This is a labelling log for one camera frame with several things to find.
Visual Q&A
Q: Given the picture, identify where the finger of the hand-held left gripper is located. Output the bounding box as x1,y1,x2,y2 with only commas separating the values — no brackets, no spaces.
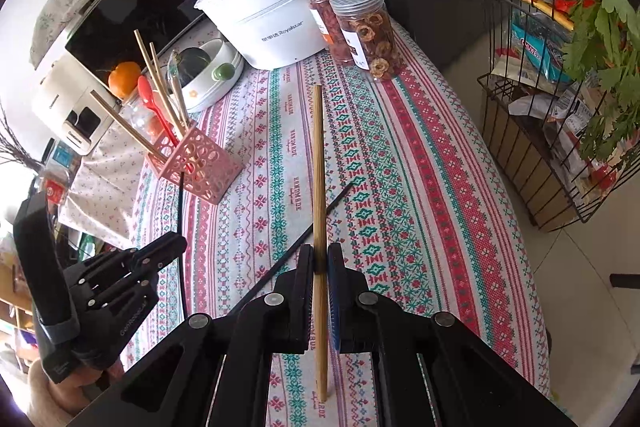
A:
82,273,161,309
64,231,189,284

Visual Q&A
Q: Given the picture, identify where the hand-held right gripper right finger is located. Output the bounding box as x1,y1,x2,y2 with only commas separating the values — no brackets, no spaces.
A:
327,242,577,427

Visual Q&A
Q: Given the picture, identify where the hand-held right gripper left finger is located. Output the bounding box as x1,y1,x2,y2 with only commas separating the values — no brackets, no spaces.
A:
64,243,319,427

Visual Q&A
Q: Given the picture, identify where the black chopstick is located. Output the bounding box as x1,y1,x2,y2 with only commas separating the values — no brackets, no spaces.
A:
175,171,189,316
227,180,357,317

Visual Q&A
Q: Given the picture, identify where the pink perforated utensil holder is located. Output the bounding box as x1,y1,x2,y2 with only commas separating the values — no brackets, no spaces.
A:
144,125,245,206

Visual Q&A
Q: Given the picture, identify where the red plastic spoon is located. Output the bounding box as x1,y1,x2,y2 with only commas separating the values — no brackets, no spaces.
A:
137,75,180,146

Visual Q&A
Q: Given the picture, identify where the person's left hand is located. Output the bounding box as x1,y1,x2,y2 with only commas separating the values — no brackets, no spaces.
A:
47,354,124,414

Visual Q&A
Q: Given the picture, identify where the wooden shelf unit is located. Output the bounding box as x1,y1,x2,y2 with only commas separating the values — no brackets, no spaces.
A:
0,227,41,368

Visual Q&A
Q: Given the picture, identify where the small floral cabinet cloth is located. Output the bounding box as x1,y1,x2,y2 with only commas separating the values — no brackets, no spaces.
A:
59,72,231,248

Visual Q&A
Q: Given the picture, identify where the clear container with black lid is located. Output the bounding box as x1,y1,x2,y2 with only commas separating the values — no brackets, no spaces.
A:
49,138,82,170

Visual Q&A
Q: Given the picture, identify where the bare twig bunch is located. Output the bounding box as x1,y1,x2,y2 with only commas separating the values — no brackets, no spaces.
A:
0,106,43,170

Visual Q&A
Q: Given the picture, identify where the white air fryer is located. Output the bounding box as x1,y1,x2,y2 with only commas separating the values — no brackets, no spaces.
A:
31,55,112,154

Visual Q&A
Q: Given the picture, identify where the orange fruit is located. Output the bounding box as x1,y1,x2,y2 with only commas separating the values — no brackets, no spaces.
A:
108,61,143,100

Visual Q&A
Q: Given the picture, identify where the dark green kabocha squash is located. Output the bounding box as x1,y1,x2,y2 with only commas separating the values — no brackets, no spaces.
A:
172,47,217,85

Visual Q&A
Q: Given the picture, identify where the black microwave oven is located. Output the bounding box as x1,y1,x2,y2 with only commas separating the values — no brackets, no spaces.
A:
64,0,236,86

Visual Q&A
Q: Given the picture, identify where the jar of dried fruit rings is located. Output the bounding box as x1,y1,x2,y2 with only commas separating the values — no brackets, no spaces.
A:
329,0,407,82

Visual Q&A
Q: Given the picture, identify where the jar of red dried fruit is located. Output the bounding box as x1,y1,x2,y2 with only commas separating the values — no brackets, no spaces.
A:
295,0,357,64

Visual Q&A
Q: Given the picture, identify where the blue snack packet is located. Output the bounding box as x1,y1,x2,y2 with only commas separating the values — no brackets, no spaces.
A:
511,23,573,84

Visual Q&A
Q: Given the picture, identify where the leafy green herbs bunch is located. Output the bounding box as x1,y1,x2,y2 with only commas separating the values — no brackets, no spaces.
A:
545,0,640,168

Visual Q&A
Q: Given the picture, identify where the white bowl with green handle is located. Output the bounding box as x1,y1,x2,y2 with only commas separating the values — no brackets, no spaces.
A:
175,36,245,114

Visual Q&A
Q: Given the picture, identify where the black wire rack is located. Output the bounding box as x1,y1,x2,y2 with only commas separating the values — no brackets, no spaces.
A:
470,0,640,234

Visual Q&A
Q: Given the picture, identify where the white electric pot with handle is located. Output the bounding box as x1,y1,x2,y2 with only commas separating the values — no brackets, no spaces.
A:
194,0,460,71

